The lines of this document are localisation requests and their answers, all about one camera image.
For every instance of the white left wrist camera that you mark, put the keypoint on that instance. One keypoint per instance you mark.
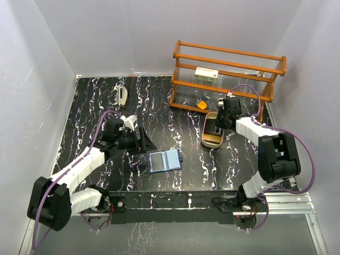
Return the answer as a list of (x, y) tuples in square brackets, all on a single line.
[(129, 122)]

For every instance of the aluminium front rail frame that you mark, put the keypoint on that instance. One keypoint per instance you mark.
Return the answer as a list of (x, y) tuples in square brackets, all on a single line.
[(291, 228)]

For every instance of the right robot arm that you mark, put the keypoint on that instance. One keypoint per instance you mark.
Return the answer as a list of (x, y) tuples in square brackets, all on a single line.
[(278, 158)]

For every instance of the white and black stapler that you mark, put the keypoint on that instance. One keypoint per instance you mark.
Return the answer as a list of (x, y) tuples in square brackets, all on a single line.
[(122, 95)]

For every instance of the white red small box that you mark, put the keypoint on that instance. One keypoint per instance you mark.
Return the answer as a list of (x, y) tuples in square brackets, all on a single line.
[(206, 74)]

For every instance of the blue card holder wallet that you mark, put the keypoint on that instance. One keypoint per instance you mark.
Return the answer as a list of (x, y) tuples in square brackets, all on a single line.
[(172, 160)]

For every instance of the orange wooden shelf rack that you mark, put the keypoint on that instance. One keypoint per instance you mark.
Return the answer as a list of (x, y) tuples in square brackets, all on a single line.
[(245, 74)]

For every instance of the white small stapler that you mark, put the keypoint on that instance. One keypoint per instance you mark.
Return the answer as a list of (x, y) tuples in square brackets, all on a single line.
[(221, 102)]

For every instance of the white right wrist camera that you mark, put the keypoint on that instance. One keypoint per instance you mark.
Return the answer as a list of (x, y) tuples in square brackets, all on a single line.
[(229, 95)]

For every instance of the yellow and grey tape measure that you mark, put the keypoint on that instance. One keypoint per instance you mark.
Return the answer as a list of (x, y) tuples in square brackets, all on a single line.
[(201, 105)]

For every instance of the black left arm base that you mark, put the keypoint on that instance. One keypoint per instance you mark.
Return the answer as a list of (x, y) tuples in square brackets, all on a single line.
[(108, 206)]

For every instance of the dark mirror-finish card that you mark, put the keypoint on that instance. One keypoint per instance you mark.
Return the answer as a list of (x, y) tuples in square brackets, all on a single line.
[(157, 162)]

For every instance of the beige oval card tray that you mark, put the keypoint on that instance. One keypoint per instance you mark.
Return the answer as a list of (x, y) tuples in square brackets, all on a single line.
[(212, 141)]

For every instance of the stack of silver cards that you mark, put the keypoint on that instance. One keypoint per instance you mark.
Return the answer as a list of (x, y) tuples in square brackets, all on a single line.
[(211, 127)]

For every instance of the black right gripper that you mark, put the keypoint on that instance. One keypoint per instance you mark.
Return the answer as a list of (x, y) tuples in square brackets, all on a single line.
[(218, 122)]

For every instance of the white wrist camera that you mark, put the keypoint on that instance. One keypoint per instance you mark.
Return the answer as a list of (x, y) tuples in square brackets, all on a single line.
[(229, 95), (129, 122)]

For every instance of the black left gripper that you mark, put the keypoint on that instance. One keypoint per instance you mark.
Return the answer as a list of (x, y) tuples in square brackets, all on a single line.
[(144, 143)]

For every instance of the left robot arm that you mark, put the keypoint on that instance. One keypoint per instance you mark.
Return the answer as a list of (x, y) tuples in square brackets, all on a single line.
[(54, 200)]

